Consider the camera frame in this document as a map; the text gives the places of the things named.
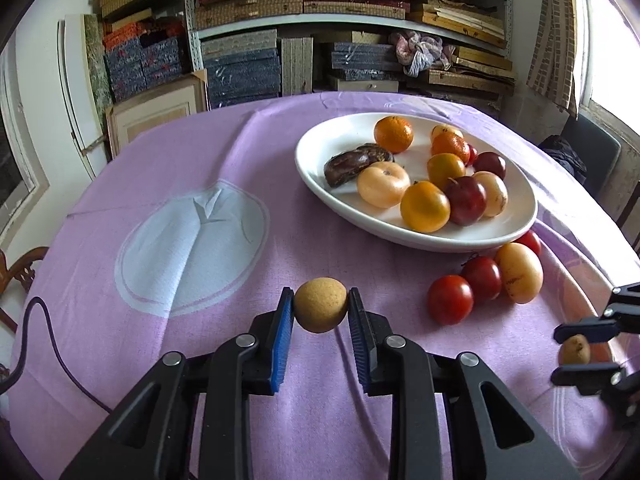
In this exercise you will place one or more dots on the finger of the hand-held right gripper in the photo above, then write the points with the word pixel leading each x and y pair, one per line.
pixel 585 331
pixel 585 376

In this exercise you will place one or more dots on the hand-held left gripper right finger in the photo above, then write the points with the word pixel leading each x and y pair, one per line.
pixel 359 345

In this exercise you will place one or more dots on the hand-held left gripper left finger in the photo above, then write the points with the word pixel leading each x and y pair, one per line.
pixel 282 340

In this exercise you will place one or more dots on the small tan fruit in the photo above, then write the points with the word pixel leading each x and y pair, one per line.
pixel 574 350

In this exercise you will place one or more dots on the round tan fruit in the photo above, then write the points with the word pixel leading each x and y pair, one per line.
pixel 320 305

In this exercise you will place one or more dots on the smooth orange fruit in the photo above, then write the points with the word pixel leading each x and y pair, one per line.
pixel 425 207

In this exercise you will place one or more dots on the pale beige persimmon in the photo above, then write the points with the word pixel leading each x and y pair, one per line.
pixel 382 185
pixel 445 131

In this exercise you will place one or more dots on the dark red plum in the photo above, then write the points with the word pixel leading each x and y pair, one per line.
pixel 465 200
pixel 491 162

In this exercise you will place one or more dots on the dark brown wrinkled fruit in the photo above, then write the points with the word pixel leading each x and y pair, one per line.
pixel 350 165

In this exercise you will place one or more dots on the orange green-tinged fruit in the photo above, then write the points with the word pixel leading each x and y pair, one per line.
pixel 444 167

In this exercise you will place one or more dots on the small red fruit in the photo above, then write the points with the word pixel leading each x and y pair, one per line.
pixel 471 155

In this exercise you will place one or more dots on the white plate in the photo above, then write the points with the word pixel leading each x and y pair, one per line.
pixel 340 135

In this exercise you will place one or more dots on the deep orange mandarin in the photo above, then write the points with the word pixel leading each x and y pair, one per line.
pixel 450 145

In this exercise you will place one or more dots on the pale yellow speckled fruit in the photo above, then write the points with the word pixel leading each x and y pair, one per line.
pixel 495 195
pixel 520 272

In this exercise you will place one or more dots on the red tomato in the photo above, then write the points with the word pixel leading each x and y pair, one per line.
pixel 482 277
pixel 450 300
pixel 530 242

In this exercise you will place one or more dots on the dark cloth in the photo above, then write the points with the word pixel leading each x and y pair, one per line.
pixel 562 155

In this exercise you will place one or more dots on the purple printed tablecloth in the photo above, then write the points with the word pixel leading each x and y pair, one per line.
pixel 100 340

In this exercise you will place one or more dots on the dark chair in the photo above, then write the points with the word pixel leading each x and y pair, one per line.
pixel 597 145

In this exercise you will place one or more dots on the wooden chair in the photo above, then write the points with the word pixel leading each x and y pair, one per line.
pixel 25 270

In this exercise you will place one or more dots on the stack of dark blue boxes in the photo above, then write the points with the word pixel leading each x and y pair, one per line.
pixel 242 75

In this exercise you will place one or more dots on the upright grey-tan boxes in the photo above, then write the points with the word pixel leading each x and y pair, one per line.
pixel 297 65

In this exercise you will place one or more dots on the stack of flat tan boxes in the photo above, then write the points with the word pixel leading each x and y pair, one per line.
pixel 465 77

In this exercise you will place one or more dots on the bright window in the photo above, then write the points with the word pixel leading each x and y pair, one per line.
pixel 615 50

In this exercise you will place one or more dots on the stack of flat navy boxes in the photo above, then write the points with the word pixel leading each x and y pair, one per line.
pixel 365 60

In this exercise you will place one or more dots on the tan checked curtain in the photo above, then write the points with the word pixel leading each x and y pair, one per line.
pixel 552 45

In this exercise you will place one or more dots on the pink white cloth bundle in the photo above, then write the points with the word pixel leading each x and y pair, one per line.
pixel 417 52

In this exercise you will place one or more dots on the stack of blue orange boxes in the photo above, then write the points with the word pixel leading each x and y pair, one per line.
pixel 145 62

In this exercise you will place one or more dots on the white metal shelf rack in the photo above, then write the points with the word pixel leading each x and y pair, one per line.
pixel 250 27

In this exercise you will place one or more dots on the white framed window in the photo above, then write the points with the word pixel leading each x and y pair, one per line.
pixel 15 160

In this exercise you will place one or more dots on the white board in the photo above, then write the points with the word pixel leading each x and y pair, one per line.
pixel 75 85

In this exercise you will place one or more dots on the long tan woven box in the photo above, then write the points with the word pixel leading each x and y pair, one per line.
pixel 250 10

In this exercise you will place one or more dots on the stack of yellow wooden boards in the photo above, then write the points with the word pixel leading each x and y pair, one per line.
pixel 460 22

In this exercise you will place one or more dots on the mottled grey-green panel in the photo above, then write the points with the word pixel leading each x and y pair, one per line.
pixel 95 60

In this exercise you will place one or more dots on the pale wooden picture frame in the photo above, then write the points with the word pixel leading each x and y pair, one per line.
pixel 150 115

